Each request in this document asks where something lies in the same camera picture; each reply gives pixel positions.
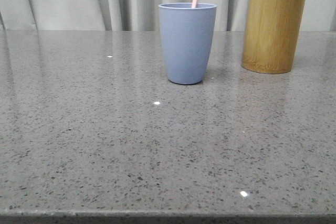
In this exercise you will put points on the bamboo wooden cup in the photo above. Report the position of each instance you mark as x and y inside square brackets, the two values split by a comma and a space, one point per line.
[271, 34]

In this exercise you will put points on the blue plastic cup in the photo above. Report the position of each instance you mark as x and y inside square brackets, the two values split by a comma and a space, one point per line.
[186, 39]

